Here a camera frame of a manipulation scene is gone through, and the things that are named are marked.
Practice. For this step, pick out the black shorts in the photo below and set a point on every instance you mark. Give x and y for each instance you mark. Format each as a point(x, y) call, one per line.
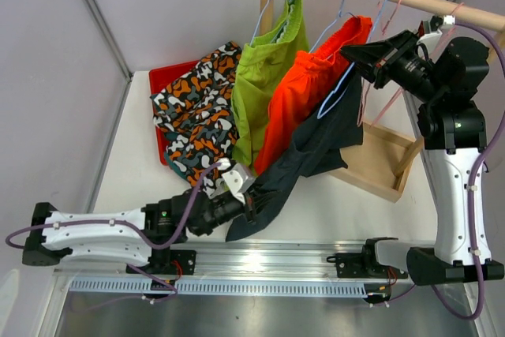
point(315, 148)

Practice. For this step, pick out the aluminium mounting rail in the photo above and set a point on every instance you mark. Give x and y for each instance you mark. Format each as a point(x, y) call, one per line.
point(244, 260)

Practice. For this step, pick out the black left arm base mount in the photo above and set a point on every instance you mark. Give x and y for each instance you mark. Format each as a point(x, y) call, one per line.
point(171, 262)

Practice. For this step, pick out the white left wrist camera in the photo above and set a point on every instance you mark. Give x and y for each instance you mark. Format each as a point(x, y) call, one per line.
point(237, 177)

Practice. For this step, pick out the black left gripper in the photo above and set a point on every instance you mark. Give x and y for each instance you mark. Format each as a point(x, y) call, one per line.
point(255, 204)

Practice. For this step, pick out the slotted grey cable duct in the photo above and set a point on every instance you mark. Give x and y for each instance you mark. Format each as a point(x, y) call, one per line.
point(231, 287)

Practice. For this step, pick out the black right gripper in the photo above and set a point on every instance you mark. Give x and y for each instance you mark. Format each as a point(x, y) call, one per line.
point(376, 61)

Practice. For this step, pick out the blue hanger of green shorts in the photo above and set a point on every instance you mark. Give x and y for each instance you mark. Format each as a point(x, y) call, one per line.
point(264, 17)

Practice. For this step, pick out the blue hanger of black shorts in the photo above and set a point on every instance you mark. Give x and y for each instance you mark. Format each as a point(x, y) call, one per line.
point(336, 95)

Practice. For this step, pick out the blue hanger of orange shorts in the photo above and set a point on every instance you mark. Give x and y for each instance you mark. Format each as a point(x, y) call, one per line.
point(339, 15)

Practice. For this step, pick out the wooden clothes rack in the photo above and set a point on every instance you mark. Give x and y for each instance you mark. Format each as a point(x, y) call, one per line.
point(378, 96)

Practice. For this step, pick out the pink hanger of teal shorts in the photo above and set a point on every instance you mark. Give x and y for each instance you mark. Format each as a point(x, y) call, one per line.
point(432, 49)

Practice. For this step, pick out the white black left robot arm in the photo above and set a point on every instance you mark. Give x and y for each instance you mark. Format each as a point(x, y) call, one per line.
point(141, 237)

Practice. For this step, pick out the orange grey camouflage shorts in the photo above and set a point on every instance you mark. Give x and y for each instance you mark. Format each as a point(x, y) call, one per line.
point(194, 112)

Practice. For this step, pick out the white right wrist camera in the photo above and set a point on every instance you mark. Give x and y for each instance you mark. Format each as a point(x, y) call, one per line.
point(434, 27)

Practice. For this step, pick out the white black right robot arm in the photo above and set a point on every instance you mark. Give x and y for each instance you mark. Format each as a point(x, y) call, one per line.
point(455, 139)

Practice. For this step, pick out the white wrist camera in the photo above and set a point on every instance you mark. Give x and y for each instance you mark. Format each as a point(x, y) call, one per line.
point(237, 177)
point(434, 27)

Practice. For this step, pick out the lime green shorts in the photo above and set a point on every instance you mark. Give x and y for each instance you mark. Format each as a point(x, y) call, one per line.
point(263, 63)

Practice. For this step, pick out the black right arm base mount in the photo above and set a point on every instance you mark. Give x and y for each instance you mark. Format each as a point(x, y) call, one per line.
point(363, 266)

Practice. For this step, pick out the pink hanger of camouflage shorts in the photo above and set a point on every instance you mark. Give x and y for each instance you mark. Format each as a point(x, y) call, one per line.
point(383, 27)

